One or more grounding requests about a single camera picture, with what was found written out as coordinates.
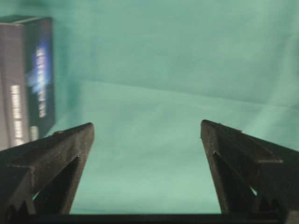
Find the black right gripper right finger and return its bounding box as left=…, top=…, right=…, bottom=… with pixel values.
left=200, top=120, right=299, bottom=214

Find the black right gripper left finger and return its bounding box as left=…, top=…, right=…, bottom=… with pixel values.
left=0, top=123, right=94, bottom=215

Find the black RealSense box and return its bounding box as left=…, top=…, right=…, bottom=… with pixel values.
left=0, top=15, right=56, bottom=150

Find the green table cloth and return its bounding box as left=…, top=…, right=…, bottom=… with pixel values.
left=0, top=0, right=299, bottom=214

